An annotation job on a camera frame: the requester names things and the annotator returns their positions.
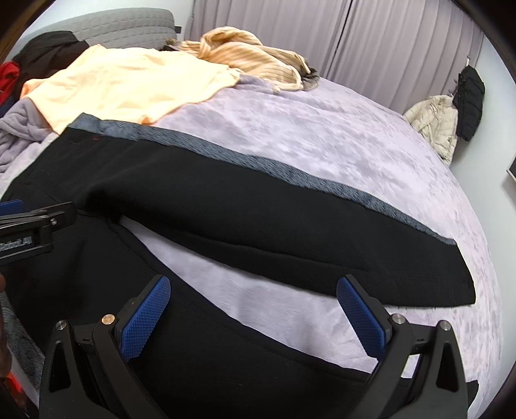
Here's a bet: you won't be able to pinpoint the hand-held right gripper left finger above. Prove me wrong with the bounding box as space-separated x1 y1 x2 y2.
38 274 172 419

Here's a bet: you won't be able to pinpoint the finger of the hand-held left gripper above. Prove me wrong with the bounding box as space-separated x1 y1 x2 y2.
0 199 77 234

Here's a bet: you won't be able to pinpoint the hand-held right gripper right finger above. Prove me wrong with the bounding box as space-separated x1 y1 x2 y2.
336 275 468 419

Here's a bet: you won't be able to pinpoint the black pants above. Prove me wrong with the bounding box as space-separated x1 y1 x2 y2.
0 114 480 419

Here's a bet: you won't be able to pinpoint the lavender fleece blanket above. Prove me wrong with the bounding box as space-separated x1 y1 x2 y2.
0 99 61 174

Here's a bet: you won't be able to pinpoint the red garment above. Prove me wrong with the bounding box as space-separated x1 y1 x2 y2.
0 62 21 109

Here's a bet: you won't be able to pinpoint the cream towel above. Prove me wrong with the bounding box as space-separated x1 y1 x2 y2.
20 44 243 125

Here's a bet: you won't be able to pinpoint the black clothing heap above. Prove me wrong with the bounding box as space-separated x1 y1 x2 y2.
12 30 89 81

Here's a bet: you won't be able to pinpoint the lavender bed cover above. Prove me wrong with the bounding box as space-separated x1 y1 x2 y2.
0 76 506 387

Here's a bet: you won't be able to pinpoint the grey quilted headboard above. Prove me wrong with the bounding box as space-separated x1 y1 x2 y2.
60 9 182 49

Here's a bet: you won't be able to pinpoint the beige puffer jacket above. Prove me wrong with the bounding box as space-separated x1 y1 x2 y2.
403 94 460 166

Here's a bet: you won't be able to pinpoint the black puffer jacket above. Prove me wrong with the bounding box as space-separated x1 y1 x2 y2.
451 64 486 141

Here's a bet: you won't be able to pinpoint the beige striped shirt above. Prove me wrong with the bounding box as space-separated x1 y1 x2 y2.
177 26 321 93

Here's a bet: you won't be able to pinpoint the pale pleated curtains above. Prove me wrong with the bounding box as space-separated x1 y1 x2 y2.
177 0 484 115

